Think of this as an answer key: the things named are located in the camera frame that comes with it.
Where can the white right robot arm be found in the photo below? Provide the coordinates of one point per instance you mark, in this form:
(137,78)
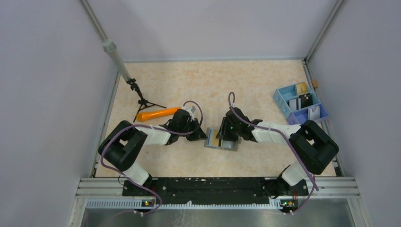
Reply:
(313,148)

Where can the black tripod microphone stand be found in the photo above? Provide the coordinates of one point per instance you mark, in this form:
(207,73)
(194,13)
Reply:
(111,49)

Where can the blue compartment organizer box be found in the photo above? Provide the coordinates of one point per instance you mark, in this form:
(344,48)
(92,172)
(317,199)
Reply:
(282,96)

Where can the white patterned card in box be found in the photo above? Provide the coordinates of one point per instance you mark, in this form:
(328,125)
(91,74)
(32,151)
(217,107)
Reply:
(314,113)

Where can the white slotted cable duct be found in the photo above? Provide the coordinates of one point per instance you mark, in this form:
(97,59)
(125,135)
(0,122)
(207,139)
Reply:
(139,204)

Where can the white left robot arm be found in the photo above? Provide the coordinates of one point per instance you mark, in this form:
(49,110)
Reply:
(122,146)

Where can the black card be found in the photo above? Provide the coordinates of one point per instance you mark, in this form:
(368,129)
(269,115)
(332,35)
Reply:
(307,100)

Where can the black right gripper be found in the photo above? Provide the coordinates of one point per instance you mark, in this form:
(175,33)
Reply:
(222,134)

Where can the grey leather card holder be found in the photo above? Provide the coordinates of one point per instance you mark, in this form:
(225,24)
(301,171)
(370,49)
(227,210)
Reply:
(225,144)

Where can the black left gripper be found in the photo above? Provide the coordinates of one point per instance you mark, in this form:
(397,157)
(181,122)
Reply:
(197,135)

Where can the gold card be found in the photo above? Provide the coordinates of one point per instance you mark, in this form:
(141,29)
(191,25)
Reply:
(213,140)
(301,88)

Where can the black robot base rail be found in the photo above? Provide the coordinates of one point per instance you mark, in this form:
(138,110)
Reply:
(216,190)

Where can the small orange wall object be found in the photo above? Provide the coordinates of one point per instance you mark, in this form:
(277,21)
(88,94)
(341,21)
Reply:
(314,83)

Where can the orange toy microphone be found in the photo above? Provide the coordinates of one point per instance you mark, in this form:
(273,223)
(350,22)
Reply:
(146,116)

